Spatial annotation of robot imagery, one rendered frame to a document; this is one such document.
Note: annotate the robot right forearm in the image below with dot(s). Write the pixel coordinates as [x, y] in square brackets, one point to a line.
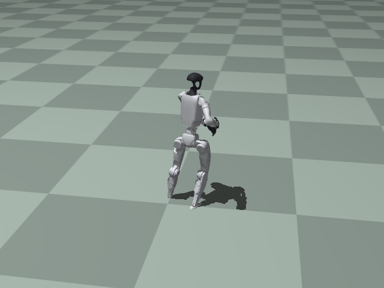
[215, 123]

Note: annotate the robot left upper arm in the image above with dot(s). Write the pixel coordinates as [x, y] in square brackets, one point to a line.
[180, 95]

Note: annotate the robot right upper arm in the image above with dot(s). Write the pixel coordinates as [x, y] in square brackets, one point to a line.
[206, 110]

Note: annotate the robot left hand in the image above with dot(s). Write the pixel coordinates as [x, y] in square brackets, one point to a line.
[213, 130]

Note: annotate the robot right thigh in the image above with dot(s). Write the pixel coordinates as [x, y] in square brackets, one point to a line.
[203, 148]

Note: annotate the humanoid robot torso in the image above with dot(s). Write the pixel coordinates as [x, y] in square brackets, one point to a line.
[191, 115]

